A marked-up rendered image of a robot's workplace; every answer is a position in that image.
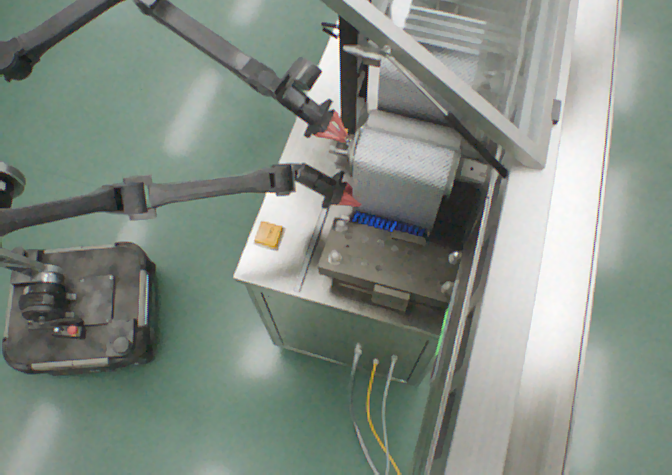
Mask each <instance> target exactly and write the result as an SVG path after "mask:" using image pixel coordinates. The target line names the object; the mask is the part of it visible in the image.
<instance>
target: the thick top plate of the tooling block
mask: <svg viewBox="0 0 672 475"><path fill-rule="evenodd" d="M338 220H340V218H336V216H335V218H334V220H333V223H332V226H331V230H329V233H328V236H327V239H326V243H325V246H324V249H323V252H322V256H321V259H320V262H319V265H318V270H319V274H321V275H324V276H328V277H332V278H336V279H339V280H344V281H347V283H351V284H355V285H359V286H363V287H366V288H371V289H374V286H375V284H376V285H380V286H384V287H388V288H391V289H395V290H399V291H403V292H407V293H411V295H409V300H413V301H416V302H420V303H423V304H428V305H432V306H435V307H439V308H443V309H447V306H448V302H449V296H445V295H444V294H443V293H442V287H443V284H445V283H446V282H448V281H451V282H453V283H454V282H456V279H457V275H458V270H459V265H460V264H458V265H454V264H451V263H450V262H449V255H450V254H451V253H452V252H454V251H455V250H458V249H454V248H449V247H445V246H442V245H438V244H433V242H429V241H426V242H425V246H424V248H420V247H417V246H413V245H409V244H404V242H401V241H397V240H392V239H391V234H392V232H389V231H385V230H380V228H377V227H373V226H369V225H364V224H361V223H357V222H352V221H349V224H348V223H347V225H348V231H347V232H346V233H345V234H338V233H337V232H336V231H335V226H336V223H337V221H338ZM333 250H337V251H338V252H339V253H340V256H341V262H340V263H339V264H337V265H333V264H331V263H329V261H328V257H329V253H331V252H332V251H333Z"/></svg>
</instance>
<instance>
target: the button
mask: <svg viewBox="0 0 672 475"><path fill-rule="evenodd" d="M282 232H283V226H282V225H278V224H274V223H270V222H266V221H261V222H260V225H259V227H258V231H257V233H256V236H255V238H254V241H255V242H257V244H260V245H265V246H268V247H272V248H276V246H278V242H279V240H280V237H281V234H282Z"/></svg>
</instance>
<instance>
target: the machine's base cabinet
mask: <svg viewBox="0 0 672 475"><path fill-rule="evenodd" d="M244 286H245V288H246V290H247V292H249V294H250V296H251V299H252V301H253V303H254V305H255V308H256V310H257V313H258V315H259V317H261V319H262V321H263V323H264V325H265V328H266V331H267V333H268V335H269V337H270V339H271V341H272V344H274V345H275V346H279V347H282V348H286V349H290V350H293V351H296V352H300V353H304V354H307V355H311V357H314V358H318V359H321V360H325V361H328V362H332V363H336V364H339V365H342V366H346V367H350V368H352V363H353V359H354V354H355V353H354V352H353V351H354V349H355V348H358V349H361V350H362V354H360V357H359V361H358V366H356V370H361V371H364V372H367V373H371V372H373V368H374V363H373V361H374V360H378V361H379V363H378V365H376V369H375V373H374V374H375V376H378V377H381V378H385V379H388V377H389V372H390V368H391V364H392V360H391V356H392V355H396V356H397V357H398V358H397V361H396V362H395V364H394V368H393V372H392V377H391V380H392V381H396V382H399V383H402V384H406V385H410V386H414V387H416V388H417V387H418V386H420V384H421V383H422V380H423V378H424V377H425V375H426V374H427V372H428V370H429V369H430V367H431V365H433V363H434V361H435V356H436V352H437V348H438V342H439V340H436V339H433V338H428V337H425V336H421V335H418V334H415V333H410V332H407V331H403V330H400V329H395V328H392V327H388V326H385V324H381V323H377V322H374V321H369V320H366V319H362V318H359V317H354V316H351V315H348V314H344V313H340V312H336V311H333V310H328V308H325V307H321V306H318V305H314V304H310V303H307V302H302V301H299V300H295V299H292V298H287V297H284V295H281V294H277V293H273V292H269V291H266V290H261V289H258V288H254V287H251V286H247V285H244Z"/></svg>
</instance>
